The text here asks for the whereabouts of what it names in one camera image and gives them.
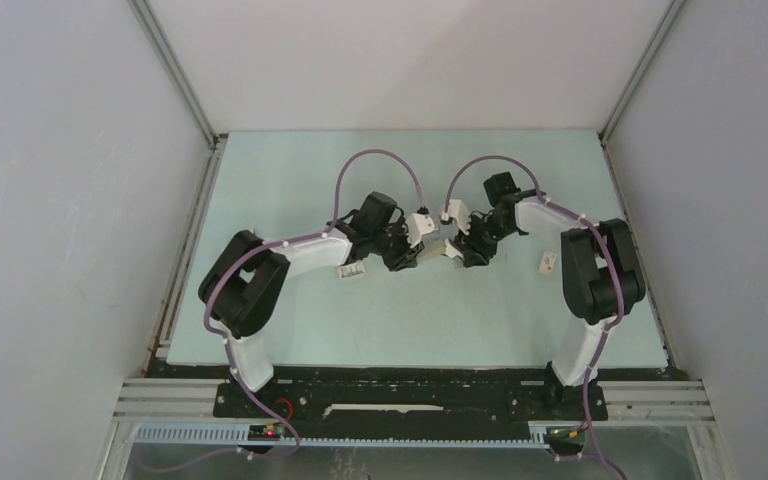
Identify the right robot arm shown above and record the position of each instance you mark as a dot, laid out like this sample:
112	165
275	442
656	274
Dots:
600	272

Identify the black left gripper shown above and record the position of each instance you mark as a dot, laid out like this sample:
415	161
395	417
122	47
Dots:
405	257

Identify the aluminium frame rail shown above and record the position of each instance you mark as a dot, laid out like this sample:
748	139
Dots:
164	51

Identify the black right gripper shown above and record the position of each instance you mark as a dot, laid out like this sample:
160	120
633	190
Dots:
470	245

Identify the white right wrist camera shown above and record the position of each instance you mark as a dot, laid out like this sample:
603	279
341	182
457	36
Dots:
455	211

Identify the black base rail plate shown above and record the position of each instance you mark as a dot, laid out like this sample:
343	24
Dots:
410	403

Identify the open staple box tray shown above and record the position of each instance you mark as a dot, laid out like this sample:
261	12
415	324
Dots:
351	270

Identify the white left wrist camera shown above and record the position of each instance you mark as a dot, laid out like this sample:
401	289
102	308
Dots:
418	226

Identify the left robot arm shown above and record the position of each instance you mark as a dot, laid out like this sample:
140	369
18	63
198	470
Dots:
242	288

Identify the beige stapler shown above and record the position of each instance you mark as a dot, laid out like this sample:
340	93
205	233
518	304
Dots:
441	248

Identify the grey cable duct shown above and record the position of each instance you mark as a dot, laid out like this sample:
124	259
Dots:
240	435

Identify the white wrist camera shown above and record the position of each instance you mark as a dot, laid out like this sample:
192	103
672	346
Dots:
455	211
418	226

